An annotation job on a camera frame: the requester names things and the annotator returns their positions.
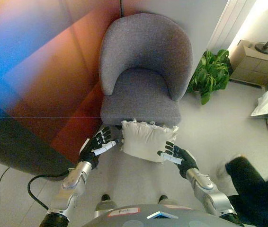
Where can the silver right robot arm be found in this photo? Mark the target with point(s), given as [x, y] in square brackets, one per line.
[207, 189]

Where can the white curtain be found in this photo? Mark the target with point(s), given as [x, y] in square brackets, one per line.
[228, 23]

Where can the black left robot foot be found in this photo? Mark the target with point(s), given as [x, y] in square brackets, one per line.
[105, 197]

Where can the grey robot torso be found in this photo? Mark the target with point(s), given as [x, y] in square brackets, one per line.
[134, 221]

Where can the beige nightstand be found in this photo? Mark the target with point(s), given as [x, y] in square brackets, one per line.
[252, 66]

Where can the blue white torso emblem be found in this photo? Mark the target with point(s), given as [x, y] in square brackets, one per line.
[158, 215]

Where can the silver right robot leg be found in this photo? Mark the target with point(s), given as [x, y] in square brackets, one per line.
[172, 204]

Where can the silver robot leg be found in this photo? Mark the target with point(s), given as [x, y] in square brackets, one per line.
[172, 204]
[105, 205]

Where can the black robot foot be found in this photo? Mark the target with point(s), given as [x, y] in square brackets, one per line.
[105, 197]
[163, 198]

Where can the silver left robot leg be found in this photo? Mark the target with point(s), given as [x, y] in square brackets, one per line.
[105, 205]

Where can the grey fabric armchair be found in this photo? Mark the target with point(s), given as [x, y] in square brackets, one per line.
[145, 47]

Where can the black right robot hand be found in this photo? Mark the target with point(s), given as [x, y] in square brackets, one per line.
[182, 160]

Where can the white fringed pillow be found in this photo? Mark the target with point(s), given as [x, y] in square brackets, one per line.
[145, 142]

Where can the black right robot foot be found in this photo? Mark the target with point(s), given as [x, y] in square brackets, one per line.
[163, 198]

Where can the red bordered torso label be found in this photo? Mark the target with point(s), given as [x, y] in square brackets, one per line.
[123, 211]

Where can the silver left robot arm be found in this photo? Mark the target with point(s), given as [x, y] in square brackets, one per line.
[74, 179]

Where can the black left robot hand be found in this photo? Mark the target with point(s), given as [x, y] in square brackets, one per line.
[96, 146]

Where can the large dark red furniture block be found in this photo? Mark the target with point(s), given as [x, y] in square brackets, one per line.
[53, 106]

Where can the green potted plant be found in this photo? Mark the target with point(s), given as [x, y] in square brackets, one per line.
[209, 75]

